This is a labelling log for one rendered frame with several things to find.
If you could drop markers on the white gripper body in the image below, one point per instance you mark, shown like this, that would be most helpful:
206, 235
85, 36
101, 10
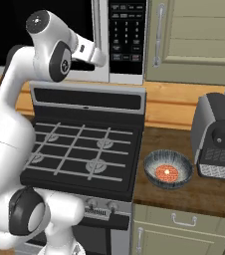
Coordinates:
98, 54

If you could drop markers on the round brown waffle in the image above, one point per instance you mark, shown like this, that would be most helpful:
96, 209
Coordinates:
162, 176

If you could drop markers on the black glass microwave door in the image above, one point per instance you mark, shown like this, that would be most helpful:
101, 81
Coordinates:
5, 30

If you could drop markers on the black and silver coffee machine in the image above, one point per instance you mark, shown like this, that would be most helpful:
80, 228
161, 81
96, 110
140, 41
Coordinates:
215, 136

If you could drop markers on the beige drawer front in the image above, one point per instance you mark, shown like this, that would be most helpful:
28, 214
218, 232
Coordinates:
217, 222

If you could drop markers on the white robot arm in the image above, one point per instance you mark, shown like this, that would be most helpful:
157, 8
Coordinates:
8, 142

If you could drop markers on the beige wall cupboard door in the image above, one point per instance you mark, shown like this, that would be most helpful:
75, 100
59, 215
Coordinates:
200, 40

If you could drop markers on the silver stove knob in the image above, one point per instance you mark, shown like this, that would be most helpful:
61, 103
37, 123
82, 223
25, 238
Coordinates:
91, 203
112, 205

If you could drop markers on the grey patterned bowl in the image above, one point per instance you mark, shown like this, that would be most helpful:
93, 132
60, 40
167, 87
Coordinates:
184, 166

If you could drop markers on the silver microwave oven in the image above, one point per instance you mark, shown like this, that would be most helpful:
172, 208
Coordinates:
126, 36

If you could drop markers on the black and silver gas stove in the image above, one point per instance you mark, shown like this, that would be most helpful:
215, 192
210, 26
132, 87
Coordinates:
84, 149

